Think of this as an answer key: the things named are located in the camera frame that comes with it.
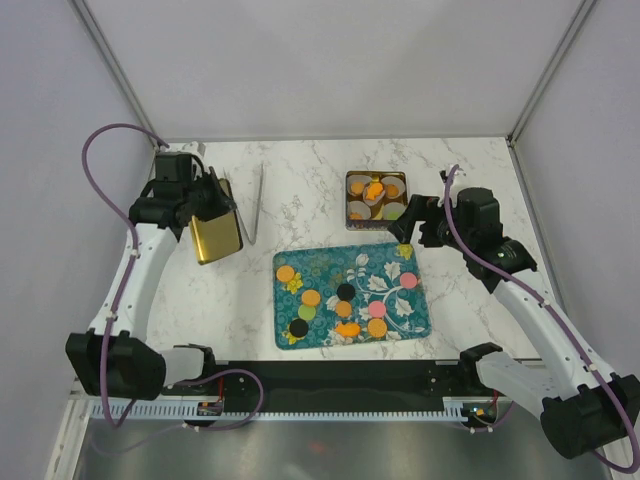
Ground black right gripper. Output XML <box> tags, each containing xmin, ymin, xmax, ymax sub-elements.
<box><xmin>387</xmin><ymin>193</ymin><xmax>474</xmax><ymax>253</ymax></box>

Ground gold tin lid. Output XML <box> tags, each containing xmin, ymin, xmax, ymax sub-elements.
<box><xmin>189</xmin><ymin>210</ymin><xmax>244</xmax><ymax>265</ymax></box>

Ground orange fish cookie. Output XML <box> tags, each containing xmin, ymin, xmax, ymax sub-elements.
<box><xmin>363</xmin><ymin>182</ymin><xmax>385</xmax><ymax>203</ymax></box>
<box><xmin>333</xmin><ymin>322</ymin><xmax>362</xmax><ymax>340</ymax></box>

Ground silver metal tongs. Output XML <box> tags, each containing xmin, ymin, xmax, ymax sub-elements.
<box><xmin>222</xmin><ymin>164</ymin><xmax>265</xmax><ymax>248</ymax></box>

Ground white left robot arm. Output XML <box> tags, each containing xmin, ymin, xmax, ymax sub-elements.
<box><xmin>65</xmin><ymin>142</ymin><xmax>236</xmax><ymax>400</ymax></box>

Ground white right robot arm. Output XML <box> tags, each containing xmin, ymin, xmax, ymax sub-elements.
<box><xmin>388</xmin><ymin>165</ymin><xmax>639</xmax><ymax>474</ymax></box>

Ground orange cookie in tin right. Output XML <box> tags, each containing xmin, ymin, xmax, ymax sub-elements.
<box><xmin>385</xmin><ymin>184</ymin><xmax>399</xmax><ymax>198</ymax></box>

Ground orange cookie in tin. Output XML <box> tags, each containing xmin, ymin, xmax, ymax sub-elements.
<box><xmin>350</xmin><ymin>182</ymin><xmax>365</xmax><ymax>195</ymax></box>
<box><xmin>385</xmin><ymin>184</ymin><xmax>399</xmax><ymax>198</ymax></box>

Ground square cookie tin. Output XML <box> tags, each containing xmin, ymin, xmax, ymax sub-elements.
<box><xmin>345</xmin><ymin>170</ymin><xmax>409</xmax><ymax>231</ymax></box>

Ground pink sandwich cookie upper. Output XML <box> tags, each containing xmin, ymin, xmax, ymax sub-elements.
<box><xmin>399</xmin><ymin>272</ymin><xmax>419</xmax><ymax>290</ymax></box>

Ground pink sandwich cookie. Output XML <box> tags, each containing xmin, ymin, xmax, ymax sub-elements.
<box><xmin>368</xmin><ymin>300</ymin><xmax>387</xmax><ymax>319</ymax></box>
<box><xmin>399</xmin><ymin>272</ymin><xmax>419</xmax><ymax>290</ymax></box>

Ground orange cookie in tin left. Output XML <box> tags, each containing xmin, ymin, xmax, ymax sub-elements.
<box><xmin>350</xmin><ymin>182</ymin><xmax>365</xmax><ymax>195</ymax></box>

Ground pink sandwich cookie lower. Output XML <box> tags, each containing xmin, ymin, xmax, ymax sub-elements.
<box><xmin>368</xmin><ymin>300</ymin><xmax>387</xmax><ymax>319</ymax></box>

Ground black sandwich cookie upper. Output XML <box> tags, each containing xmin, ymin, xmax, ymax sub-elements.
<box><xmin>336</xmin><ymin>283</ymin><xmax>356</xmax><ymax>302</ymax></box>

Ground black sandwich cookie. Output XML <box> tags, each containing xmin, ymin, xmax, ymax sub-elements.
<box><xmin>288</xmin><ymin>318</ymin><xmax>309</xmax><ymax>338</ymax></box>
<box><xmin>336</xmin><ymin>283</ymin><xmax>356</xmax><ymax>302</ymax></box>

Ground teal floral serving tray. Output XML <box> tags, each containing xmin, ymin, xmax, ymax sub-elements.
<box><xmin>273</xmin><ymin>242</ymin><xmax>432</xmax><ymax>350</ymax></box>

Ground dotted orange biscuit far left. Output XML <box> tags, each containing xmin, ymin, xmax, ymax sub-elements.
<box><xmin>276</xmin><ymin>265</ymin><xmax>296</xmax><ymax>283</ymax></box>

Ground plain orange cookie middle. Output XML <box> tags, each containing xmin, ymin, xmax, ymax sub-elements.
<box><xmin>334</xmin><ymin>300</ymin><xmax>353</xmax><ymax>319</ymax></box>

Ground dotted orange sandwich biscuit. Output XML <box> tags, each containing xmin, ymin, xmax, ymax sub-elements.
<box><xmin>367</xmin><ymin>318</ymin><xmax>388</xmax><ymax>338</ymax></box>

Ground dotted orange biscuit centre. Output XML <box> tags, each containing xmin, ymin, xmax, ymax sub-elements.
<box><xmin>301</xmin><ymin>289</ymin><xmax>321</xmax><ymax>307</ymax></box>

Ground black sandwich cookie lower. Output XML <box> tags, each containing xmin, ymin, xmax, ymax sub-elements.
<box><xmin>288</xmin><ymin>318</ymin><xmax>309</xmax><ymax>338</ymax></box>

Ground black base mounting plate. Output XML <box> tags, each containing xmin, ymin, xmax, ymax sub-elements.
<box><xmin>199</xmin><ymin>358</ymin><xmax>481</xmax><ymax>414</ymax></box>

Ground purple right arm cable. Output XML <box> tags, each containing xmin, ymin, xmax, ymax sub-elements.
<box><xmin>443</xmin><ymin>164</ymin><xmax>640</xmax><ymax>474</ymax></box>

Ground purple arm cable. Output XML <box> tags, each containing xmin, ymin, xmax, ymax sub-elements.
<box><xmin>443</xmin><ymin>164</ymin><xmax>640</xmax><ymax>474</ymax></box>
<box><xmin>81</xmin><ymin>123</ymin><xmax>174</xmax><ymax>430</ymax></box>

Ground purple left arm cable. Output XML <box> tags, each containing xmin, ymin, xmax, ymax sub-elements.
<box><xmin>81</xmin><ymin>123</ymin><xmax>174</xmax><ymax>430</ymax></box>

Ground slotted white cable duct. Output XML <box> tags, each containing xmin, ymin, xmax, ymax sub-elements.
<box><xmin>89</xmin><ymin>397</ymin><xmax>511</xmax><ymax>421</ymax></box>

